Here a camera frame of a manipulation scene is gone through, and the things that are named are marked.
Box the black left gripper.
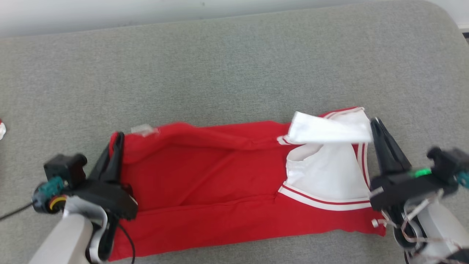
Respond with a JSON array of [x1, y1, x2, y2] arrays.
[[67, 132, 139, 221]]

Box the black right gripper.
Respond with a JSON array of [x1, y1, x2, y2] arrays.
[[369, 117, 459, 212]]

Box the red basketball jersey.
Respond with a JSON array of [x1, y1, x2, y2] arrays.
[[108, 106, 387, 262]]

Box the grey fabric sofa cushion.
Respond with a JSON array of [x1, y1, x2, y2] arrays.
[[0, 0, 469, 264]]

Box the teal left camera connector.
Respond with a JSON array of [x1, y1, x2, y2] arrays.
[[32, 175, 69, 214]]

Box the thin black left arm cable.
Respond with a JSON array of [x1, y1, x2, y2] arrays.
[[0, 201, 34, 221], [117, 222, 136, 264]]

